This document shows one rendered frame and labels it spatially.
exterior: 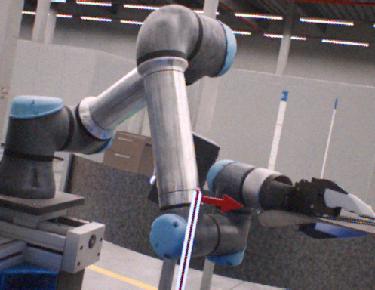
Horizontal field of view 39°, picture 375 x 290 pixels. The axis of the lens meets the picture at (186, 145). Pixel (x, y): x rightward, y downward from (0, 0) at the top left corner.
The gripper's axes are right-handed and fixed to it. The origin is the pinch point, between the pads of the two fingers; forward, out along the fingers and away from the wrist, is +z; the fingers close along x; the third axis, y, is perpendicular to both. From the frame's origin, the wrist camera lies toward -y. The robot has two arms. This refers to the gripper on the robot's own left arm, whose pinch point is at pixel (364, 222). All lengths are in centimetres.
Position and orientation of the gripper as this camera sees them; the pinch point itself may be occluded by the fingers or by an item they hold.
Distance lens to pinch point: 81.7
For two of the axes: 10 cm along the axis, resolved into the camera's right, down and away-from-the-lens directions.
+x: -2.6, 9.6, -0.1
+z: 5.9, 1.5, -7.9
